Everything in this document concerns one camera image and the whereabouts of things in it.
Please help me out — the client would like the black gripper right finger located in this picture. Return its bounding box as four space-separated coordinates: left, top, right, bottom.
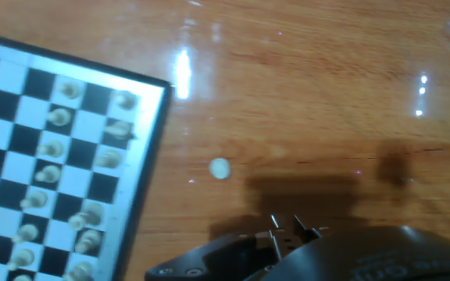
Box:
291 213 324 244

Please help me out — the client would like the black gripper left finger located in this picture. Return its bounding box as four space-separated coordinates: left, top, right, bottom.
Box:
144 213 281 281

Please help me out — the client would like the black and white chessboard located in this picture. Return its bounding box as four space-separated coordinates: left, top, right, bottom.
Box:
0 30 173 281

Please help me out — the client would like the white chess bishop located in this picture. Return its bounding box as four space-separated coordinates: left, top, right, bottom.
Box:
94 149 123 170
74 229 103 254

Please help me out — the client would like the white chess knight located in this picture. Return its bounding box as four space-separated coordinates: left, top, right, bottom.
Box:
103 119 137 141
62 261 95 281

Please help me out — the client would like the white chess rook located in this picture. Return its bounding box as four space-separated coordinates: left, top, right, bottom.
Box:
112 89 138 111

